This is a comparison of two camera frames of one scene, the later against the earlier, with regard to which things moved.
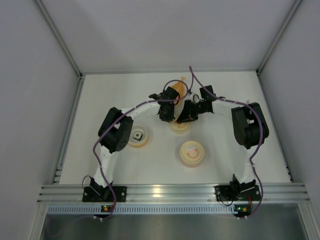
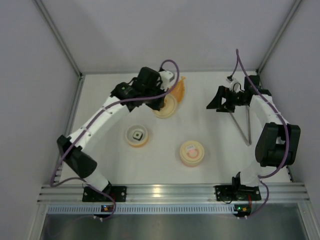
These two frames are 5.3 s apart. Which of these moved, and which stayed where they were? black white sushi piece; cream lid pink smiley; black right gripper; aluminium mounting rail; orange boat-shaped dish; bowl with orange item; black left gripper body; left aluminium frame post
Moved: bowl with orange item; black left gripper body; black right gripper
Stayed: cream lid pink smiley; orange boat-shaped dish; left aluminium frame post; aluminium mounting rail; black white sushi piece
